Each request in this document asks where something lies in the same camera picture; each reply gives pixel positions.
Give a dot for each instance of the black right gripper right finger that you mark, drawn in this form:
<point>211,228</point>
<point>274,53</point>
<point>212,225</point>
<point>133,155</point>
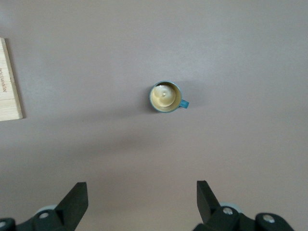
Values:
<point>207,202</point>

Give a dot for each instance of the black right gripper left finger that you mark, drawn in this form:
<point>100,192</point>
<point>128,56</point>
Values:
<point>72,204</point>

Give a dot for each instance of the teal cup with yellow inside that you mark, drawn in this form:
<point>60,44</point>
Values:
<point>164,97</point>

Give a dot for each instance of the rectangular bamboo cutting board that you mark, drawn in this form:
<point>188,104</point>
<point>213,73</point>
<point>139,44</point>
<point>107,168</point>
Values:
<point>8,96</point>

